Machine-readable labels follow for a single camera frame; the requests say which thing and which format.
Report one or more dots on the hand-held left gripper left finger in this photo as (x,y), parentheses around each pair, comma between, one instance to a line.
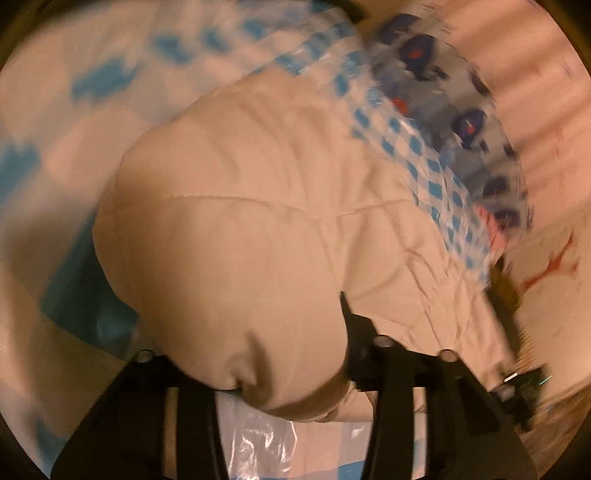
(138,415)

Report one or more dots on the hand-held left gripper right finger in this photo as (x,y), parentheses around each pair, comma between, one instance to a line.
(364,350)

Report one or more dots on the white puffer jacket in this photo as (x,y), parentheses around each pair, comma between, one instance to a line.
(258,240)

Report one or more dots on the blue white checkered plastic sheet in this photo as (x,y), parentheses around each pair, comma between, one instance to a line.
(406,152)

